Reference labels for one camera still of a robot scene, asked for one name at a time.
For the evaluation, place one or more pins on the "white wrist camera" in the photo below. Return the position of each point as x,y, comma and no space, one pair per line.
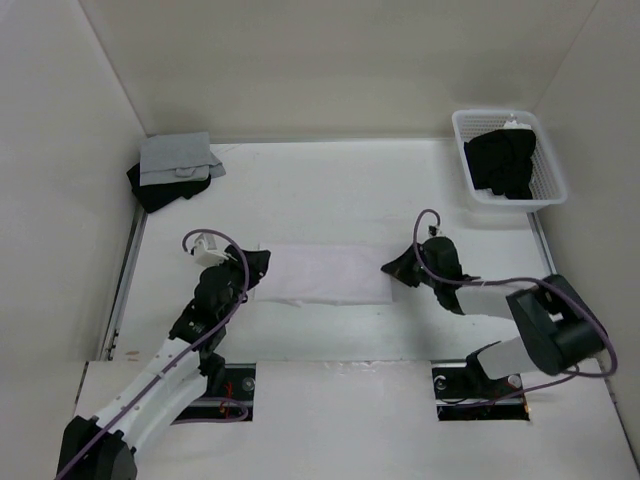
205,251
434,231

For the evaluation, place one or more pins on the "folded black tank top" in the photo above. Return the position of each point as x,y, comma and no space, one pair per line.
155,197

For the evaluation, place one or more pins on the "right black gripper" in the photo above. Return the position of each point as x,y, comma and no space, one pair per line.
399,267

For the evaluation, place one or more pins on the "black tank top in basket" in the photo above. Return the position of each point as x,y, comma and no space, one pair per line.
501,161

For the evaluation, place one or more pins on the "white plastic basket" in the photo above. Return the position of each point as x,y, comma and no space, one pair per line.
547,184

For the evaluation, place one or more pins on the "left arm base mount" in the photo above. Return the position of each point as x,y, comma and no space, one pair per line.
222,397

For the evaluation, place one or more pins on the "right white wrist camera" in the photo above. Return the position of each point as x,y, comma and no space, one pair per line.
434,231

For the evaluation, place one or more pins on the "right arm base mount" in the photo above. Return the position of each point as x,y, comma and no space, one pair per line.
461,396

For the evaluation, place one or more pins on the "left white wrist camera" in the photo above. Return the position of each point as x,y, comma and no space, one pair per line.
205,251

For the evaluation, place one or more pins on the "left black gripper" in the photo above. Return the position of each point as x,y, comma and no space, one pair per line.
258,265

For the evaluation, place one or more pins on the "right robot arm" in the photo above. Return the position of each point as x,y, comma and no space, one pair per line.
554,333

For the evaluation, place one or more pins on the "white garment under basket pile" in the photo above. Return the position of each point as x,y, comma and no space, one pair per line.
514,124

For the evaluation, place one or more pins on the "white tank top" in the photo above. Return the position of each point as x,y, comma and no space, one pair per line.
325,274

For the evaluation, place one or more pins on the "folded grey tank top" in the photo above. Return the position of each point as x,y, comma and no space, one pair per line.
178,158

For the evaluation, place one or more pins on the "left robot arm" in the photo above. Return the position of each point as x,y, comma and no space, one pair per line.
105,445

